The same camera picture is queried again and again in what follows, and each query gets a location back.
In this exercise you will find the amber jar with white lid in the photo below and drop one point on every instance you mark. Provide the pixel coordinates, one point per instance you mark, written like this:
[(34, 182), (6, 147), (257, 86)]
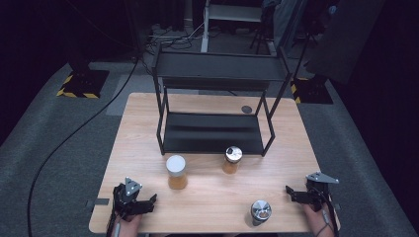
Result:
[(176, 174)]

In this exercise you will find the grey tape strip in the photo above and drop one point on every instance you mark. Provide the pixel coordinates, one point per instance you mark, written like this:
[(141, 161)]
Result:
[(102, 201)]

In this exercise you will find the amber jar with silver lid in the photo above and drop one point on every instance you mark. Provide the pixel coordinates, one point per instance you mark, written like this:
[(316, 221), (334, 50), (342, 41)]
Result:
[(232, 158)]

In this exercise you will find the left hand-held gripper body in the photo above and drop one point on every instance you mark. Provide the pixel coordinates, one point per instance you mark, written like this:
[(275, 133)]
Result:
[(126, 197)]

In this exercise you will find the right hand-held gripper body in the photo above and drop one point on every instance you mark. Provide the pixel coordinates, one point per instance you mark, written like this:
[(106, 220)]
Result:
[(318, 191)]

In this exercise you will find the steel jar with domed lid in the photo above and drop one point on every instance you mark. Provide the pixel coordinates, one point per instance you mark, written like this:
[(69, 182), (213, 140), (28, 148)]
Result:
[(260, 212)]

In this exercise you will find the person's right hand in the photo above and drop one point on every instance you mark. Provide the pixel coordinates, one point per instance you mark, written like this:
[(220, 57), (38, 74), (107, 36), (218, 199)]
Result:
[(314, 219)]

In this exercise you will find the grey round table grommet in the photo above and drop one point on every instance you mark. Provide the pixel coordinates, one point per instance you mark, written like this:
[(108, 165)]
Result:
[(246, 109)]

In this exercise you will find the white metal table frame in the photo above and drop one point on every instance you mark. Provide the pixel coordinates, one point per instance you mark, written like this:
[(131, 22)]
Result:
[(232, 12)]

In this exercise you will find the person's left hand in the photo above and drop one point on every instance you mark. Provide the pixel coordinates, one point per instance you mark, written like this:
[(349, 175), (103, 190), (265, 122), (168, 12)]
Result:
[(130, 225)]

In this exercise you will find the dark grey panel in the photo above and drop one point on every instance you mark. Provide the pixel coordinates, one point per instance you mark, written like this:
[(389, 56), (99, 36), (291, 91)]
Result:
[(346, 36)]

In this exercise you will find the stand base with yellow-black tape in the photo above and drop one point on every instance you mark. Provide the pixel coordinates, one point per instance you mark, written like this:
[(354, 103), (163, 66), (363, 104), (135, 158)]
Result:
[(84, 84), (313, 90)]

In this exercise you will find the black metal two-tier shelf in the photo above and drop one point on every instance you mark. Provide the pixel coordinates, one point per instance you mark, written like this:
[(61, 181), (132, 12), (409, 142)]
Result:
[(210, 131)]

